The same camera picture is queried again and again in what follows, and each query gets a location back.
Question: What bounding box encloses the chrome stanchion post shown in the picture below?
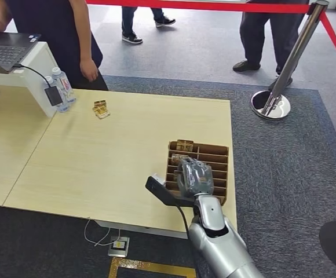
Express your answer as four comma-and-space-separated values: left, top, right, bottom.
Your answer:
262, 1, 329, 115

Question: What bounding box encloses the thin white cable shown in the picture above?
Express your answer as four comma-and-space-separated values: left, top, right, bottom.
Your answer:
84, 218, 121, 247

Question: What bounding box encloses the metal floor socket box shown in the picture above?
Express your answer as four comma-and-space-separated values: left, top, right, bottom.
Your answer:
108, 236, 130, 258

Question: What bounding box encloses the white laptop riser stand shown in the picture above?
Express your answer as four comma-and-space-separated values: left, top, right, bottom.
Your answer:
0, 41, 59, 118

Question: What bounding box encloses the chrome round stanchion base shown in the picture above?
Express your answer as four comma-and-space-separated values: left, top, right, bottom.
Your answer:
251, 90, 291, 120

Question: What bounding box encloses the person's left hand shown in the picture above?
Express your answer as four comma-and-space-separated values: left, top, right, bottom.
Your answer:
79, 57, 99, 82

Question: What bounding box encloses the grey blue rug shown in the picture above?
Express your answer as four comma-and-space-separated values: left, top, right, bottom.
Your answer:
103, 75, 336, 278

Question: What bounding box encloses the brown cardboard card holder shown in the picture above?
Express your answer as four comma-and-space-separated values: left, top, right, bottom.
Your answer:
165, 140, 229, 205

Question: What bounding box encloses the black laptop power cable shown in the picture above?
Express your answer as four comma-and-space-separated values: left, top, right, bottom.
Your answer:
13, 63, 52, 88

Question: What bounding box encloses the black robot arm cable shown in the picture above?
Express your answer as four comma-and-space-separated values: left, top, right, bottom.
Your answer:
176, 206, 199, 278

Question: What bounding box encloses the dark grey laptop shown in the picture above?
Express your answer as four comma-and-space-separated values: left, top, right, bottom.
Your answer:
0, 31, 42, 73

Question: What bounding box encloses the black power adapter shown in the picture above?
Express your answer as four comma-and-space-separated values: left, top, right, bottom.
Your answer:
44, 85, 63, 107

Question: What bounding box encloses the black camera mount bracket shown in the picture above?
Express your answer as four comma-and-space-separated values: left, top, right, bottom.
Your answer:
145, 175, 196, 208

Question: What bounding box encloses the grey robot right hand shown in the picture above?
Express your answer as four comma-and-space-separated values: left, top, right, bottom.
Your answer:
176, 157, 214, 198

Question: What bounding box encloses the person in white-soled sneakers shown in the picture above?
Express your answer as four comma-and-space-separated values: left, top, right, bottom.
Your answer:
121, 6, 177, 45

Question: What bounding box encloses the person in dark trousers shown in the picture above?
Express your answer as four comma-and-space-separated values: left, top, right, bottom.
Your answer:
233, 0, 310, 87

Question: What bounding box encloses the white desk frame beam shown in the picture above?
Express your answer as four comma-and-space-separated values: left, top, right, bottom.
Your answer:
94, 220, 190, 240

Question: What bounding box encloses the long red barrier belt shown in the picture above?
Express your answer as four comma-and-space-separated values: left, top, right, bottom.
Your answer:
86, 0, 310, 15

